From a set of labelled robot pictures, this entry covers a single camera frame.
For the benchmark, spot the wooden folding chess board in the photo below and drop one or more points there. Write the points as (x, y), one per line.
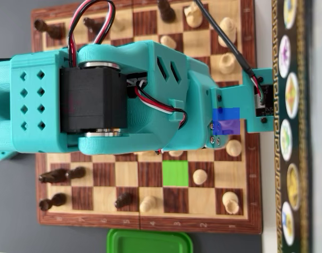
(103, 174)

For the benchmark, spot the light wooden rook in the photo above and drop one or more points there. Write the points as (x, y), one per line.
(227, 63)
(231, 203)

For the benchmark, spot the dark wooden rook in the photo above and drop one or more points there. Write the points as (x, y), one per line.
(54, 31)
(54, 201)

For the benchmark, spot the dark ornate medallion box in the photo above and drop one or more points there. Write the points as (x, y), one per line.
(291, 95)

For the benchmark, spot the light wooden pawn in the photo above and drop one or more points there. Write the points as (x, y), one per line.
(118, 26)
(176, 153)
(167, 41)
(199, 176)
(147, 204)

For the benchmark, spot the green plastic tray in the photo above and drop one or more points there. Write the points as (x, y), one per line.
(150, 243)

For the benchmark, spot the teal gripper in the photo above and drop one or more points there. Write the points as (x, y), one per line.
(199, 105)

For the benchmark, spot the light wooden knight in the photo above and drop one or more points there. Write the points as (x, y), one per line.
(192, 15)

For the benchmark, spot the dark wooden knight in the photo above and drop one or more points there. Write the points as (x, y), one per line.
(54, 176)

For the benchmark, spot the dark wooden bishop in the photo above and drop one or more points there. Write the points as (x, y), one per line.
(167, 13)

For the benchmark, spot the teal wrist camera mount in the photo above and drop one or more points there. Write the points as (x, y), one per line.
(235, 97)

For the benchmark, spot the dark wooden pawn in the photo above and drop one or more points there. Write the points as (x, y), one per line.
(123, 200)
(91, 23)
(77, 172)

